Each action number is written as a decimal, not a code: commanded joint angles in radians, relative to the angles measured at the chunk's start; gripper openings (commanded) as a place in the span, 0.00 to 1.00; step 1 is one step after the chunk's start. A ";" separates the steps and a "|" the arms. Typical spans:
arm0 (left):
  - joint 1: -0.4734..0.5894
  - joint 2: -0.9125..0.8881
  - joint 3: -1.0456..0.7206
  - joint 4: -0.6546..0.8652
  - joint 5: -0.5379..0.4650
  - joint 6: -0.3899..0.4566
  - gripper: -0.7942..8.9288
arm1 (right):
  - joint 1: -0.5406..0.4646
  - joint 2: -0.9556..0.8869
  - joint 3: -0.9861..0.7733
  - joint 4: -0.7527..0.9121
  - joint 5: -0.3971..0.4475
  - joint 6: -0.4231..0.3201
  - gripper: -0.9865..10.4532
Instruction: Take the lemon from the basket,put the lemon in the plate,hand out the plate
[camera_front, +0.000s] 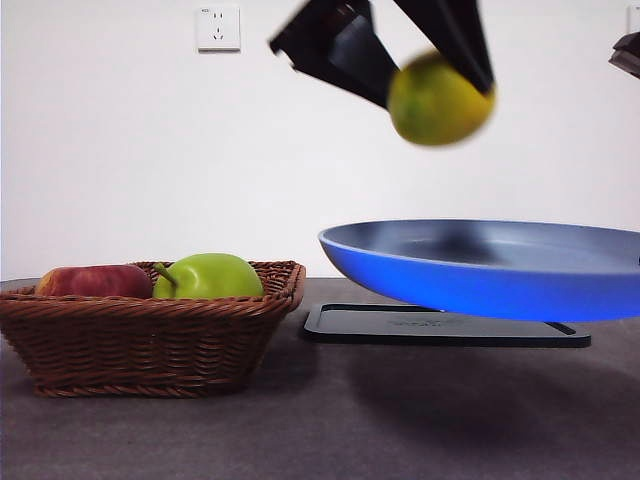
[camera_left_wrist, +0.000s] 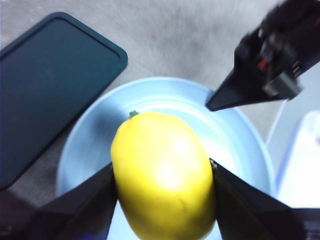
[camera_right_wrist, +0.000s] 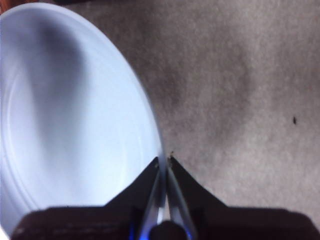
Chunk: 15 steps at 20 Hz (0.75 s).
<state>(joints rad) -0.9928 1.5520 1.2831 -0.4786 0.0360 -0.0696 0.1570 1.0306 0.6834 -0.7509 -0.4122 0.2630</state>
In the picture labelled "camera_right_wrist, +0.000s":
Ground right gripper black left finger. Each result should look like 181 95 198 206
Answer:
9 156 162 240

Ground light blue round plate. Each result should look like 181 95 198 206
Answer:
0 2 168 238

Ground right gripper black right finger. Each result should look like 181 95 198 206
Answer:
166 155 320 240

